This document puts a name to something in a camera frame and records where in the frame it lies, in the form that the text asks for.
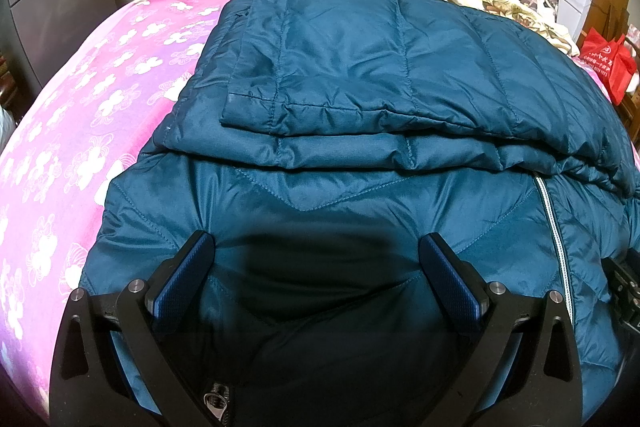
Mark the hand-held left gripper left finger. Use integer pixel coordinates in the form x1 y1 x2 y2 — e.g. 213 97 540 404
50 229 217 427

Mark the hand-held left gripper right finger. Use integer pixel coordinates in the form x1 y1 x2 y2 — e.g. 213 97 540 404
419 232 584 427

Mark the teal quilted jacket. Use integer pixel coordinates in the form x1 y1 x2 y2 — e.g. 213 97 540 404
79 0 640 427

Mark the pink floral bed sheet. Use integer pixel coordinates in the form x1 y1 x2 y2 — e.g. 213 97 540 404
0 0 618 414

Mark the red shopping bag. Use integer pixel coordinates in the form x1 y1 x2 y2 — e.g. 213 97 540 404
580 27 639 106

